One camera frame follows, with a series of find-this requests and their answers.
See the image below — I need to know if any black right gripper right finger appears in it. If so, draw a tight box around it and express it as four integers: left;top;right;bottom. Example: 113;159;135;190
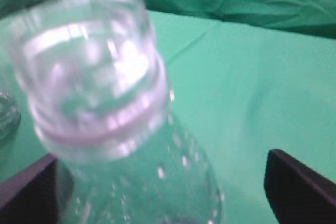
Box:
264;149;335;223

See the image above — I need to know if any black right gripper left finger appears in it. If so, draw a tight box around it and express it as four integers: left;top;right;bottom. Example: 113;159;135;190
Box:
1;154;58;224

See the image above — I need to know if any clear glass mug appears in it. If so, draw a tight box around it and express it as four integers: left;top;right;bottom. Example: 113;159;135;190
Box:
1;75;21;140

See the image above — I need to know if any clear plastic water bottle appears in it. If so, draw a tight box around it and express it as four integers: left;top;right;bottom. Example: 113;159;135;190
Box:
5;0;223;223

